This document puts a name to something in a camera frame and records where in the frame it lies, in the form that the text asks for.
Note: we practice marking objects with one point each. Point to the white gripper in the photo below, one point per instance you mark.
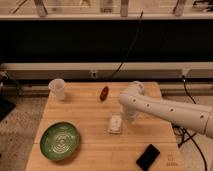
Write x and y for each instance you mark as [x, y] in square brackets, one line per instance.
[129, 116]

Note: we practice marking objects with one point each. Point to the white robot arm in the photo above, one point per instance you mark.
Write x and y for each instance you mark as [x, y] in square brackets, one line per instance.
[198, 118]

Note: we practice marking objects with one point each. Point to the dark red oval object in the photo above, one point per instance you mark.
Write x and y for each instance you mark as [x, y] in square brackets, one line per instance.
[104, 93]

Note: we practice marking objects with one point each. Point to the black smartphone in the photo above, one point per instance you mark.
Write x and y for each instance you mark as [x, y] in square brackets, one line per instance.
[148, 157]

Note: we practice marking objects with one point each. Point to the green ribbed plate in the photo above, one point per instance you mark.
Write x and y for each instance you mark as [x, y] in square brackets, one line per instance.
[59, 141]

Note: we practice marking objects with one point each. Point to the translucent plastic cup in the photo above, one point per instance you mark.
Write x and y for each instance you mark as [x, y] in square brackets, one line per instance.
[57, 87]

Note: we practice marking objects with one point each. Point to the white wall outlet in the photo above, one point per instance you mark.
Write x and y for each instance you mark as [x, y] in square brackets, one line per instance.
[94, 74]

